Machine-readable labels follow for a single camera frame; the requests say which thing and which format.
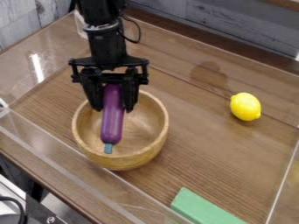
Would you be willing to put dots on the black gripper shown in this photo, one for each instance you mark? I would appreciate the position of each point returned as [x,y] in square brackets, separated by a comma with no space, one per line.
[109,55]

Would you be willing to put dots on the purple toy eggplant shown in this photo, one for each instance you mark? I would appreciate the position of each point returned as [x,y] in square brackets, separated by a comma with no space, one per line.
[113,117]

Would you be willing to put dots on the brown wooden bowl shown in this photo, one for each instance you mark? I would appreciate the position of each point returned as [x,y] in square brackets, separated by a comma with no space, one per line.
[142,134]

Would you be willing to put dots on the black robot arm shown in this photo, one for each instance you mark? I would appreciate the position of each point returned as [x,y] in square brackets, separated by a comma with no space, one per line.
[105,14]

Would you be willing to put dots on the yellow toy lemon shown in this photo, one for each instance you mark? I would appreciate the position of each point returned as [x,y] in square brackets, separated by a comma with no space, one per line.
[246,107]

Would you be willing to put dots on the green block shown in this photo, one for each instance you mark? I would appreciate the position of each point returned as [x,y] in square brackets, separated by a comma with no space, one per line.
[200,210]

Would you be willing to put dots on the clear acrylic enclosure wall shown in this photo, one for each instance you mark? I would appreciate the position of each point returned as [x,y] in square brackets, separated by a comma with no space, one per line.
[237,163]

